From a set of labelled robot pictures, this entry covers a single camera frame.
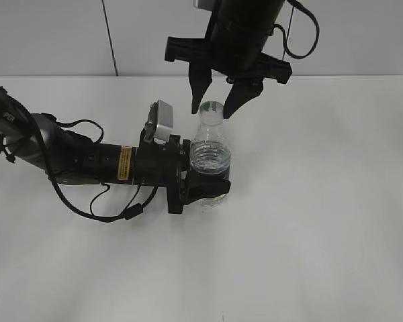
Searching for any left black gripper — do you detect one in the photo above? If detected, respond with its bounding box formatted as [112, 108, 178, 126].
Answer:
[132, 129, 231, 215]

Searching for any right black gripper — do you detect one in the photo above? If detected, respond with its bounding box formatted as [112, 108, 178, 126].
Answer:
[165, 13, 292, 119]

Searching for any white green bottle cap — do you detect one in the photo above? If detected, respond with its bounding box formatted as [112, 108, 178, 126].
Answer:
[199, 101, 224, 126]

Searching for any clear Cestbon water bottle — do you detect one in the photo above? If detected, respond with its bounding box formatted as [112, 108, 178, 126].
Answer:
[189, 113, 232, 208]

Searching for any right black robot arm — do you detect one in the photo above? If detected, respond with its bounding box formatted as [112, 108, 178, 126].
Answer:
[165, 1, 292, 119]

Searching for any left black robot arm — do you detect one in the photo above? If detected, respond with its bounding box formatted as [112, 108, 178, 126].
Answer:
[0, 87, 231, 214]

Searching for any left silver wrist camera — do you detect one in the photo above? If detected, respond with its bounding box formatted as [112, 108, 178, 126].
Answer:
[144, 100, 173, 142]

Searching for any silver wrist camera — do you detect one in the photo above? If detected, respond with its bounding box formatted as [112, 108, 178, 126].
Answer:
[193, 0, 216, 11]
[144, 100, 173, 142]

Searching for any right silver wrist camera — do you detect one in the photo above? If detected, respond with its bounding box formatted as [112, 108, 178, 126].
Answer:
[193, 0, 216, 11]

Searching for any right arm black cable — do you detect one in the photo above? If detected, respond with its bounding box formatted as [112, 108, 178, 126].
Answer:
[275, 0, 320, 60]

